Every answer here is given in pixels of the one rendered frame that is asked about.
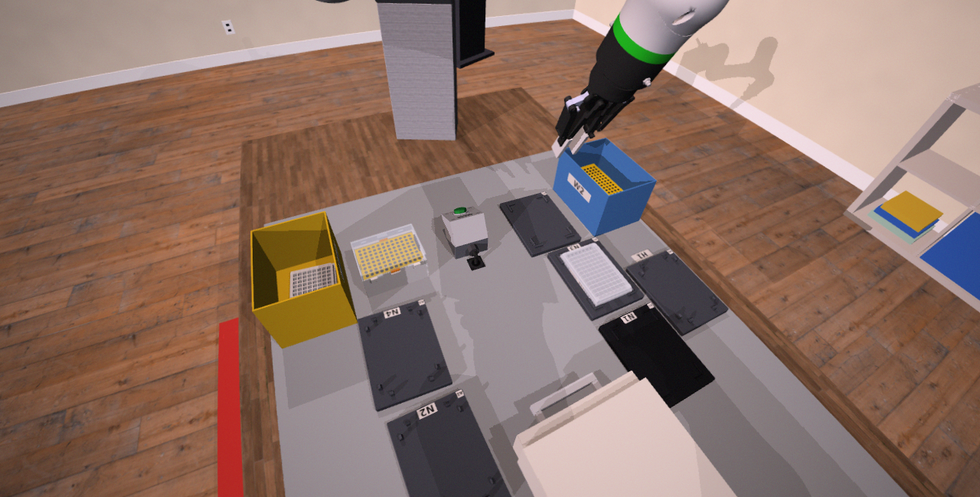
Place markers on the blue open-top bin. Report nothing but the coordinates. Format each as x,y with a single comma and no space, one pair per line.
599,212

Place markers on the yellow open-top bin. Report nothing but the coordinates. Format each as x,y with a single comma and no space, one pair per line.
277,250

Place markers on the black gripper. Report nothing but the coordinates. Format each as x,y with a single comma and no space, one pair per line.
574,127

